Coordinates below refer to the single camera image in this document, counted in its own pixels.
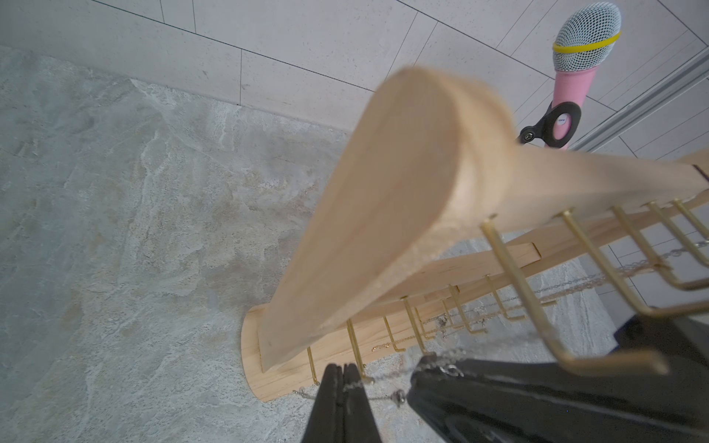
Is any wooden jewelry display stand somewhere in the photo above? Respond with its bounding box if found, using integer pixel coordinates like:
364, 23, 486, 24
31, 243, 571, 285
241, 68, 708, 402

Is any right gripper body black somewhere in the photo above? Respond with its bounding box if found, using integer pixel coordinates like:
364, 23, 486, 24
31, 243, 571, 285
613, 315, 708, 382

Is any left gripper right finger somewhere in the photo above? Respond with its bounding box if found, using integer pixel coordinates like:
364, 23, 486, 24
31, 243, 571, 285
343, 364, 382, 443

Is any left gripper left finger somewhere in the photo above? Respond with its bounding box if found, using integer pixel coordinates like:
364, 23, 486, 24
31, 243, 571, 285
301, 364, 343, 443

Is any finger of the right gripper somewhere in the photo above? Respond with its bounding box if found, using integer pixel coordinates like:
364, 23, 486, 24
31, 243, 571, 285
407, 360, 708, 442

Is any pink toy microphone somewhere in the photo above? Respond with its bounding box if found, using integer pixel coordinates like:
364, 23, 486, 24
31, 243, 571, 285
546, 2, 621, 150

